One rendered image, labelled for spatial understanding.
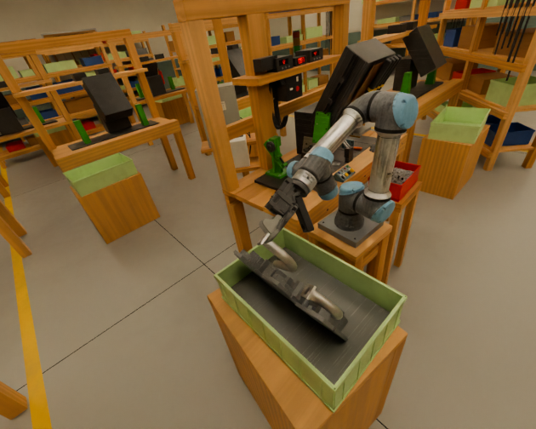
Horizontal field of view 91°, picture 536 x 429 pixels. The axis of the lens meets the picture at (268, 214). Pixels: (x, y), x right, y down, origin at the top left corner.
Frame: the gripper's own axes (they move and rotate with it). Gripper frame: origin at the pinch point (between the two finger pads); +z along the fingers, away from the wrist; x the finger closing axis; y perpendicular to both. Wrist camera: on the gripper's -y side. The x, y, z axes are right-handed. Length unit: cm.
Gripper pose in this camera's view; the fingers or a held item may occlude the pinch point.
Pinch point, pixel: (268, 241)
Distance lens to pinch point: 79.4
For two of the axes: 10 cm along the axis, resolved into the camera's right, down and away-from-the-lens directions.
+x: 2.1, -1.4, -9.7
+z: -5.8, 7.8, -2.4
